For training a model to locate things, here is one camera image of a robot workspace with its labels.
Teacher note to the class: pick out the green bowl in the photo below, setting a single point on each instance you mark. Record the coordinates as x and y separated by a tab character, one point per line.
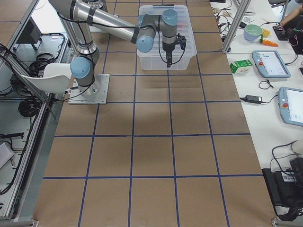
252	32

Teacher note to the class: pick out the white chair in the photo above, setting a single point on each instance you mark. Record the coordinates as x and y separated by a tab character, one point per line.
56	78

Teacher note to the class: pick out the green white carton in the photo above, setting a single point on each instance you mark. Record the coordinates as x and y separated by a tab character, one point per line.
242	66

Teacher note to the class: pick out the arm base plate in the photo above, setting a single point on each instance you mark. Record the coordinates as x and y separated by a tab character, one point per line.
96	93

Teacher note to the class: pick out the aluminium frame post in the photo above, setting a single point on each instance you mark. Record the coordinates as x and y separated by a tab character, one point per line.
235	24

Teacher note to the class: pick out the clear plastic box lid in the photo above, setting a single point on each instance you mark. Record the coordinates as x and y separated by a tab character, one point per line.
168	21

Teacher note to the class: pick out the toy carrot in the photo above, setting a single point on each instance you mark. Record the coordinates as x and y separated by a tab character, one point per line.
267	42

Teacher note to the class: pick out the yellow toy corn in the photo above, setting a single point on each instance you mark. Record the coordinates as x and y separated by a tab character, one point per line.
265	33

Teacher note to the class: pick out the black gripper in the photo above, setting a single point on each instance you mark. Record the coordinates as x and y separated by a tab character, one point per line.
168	48

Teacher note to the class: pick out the black power adapter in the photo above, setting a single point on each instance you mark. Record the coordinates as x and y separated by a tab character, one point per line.
253	99

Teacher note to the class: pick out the teach pendant tablet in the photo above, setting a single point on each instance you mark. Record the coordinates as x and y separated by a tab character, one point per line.
270	64
291	105

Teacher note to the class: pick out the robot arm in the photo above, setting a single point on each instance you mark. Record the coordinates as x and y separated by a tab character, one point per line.
141	35

